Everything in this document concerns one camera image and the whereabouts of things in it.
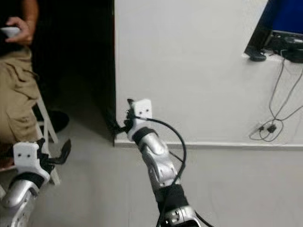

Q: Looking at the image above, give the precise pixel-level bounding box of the person in khaki trousers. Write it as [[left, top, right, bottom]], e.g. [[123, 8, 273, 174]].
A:
[[0, 0, 69, 159]]

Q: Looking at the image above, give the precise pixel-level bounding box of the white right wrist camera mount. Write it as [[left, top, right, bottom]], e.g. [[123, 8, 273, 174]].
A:
[[132, 98, 153, 140]]

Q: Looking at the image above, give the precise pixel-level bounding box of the white handheld controller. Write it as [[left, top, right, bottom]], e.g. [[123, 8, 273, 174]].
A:
[[0, 27, 22, 38]]

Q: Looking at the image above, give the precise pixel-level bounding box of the person left hand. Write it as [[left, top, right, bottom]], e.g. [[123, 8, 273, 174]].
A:
[[5, 17, 31, 45]]

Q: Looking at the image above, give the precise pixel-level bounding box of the black floor cable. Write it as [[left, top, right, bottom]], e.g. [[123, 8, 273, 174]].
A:
[[249, 57, 303, 142]]

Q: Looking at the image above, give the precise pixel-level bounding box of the white step stool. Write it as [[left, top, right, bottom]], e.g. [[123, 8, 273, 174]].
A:
[[0, 97, 62, 187]]

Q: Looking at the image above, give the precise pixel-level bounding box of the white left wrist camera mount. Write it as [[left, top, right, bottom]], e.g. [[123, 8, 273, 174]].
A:
[[13, 142, 52, 183]]

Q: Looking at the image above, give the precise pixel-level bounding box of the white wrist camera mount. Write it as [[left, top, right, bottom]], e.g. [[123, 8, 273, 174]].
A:
[[132, 98, 153, 140], [13, 142, 52, 183]]

